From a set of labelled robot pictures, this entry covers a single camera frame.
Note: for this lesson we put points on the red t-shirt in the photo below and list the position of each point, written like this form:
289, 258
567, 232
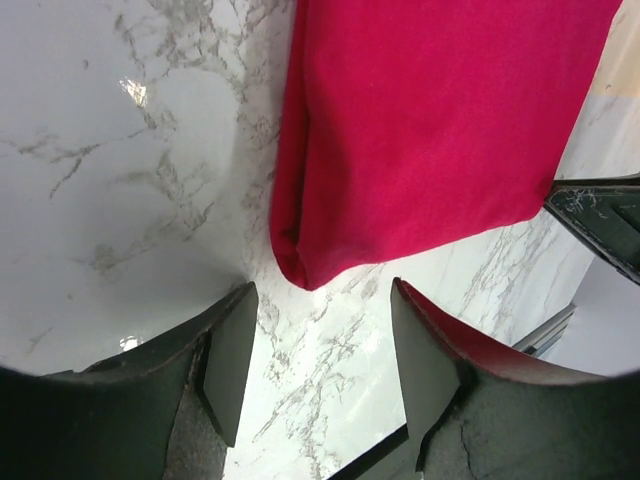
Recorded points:
408, 125

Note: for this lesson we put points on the right aluminium frame post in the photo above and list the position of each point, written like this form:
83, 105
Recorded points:
545, 336

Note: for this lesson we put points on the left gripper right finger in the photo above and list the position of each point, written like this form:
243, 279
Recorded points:
478, 409

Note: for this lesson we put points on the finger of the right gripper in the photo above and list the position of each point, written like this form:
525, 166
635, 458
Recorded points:
603, 214

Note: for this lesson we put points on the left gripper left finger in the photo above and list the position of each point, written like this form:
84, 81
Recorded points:
167, 409

